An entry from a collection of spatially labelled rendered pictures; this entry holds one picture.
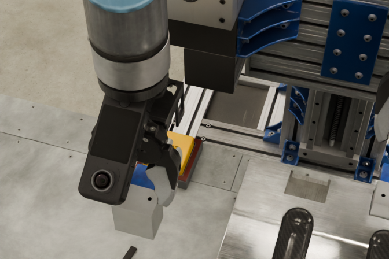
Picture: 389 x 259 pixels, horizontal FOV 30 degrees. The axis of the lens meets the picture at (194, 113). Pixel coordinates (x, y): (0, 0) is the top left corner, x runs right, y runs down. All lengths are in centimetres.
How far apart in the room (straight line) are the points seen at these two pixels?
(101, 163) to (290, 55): 64
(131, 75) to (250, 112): 126
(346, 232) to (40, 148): 47
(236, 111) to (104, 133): 122
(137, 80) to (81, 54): 172
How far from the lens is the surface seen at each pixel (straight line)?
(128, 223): 87
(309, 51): 128
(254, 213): 92
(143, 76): 68
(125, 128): 72
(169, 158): 77
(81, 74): 233
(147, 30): 64
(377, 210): 93
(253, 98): 195
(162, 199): 84
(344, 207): 94
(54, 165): 110
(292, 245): 91
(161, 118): 75
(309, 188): 98
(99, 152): 72
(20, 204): 107
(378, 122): 83
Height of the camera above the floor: 166
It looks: 49 degrees down
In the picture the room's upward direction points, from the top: 1 degrees counter-clockwise
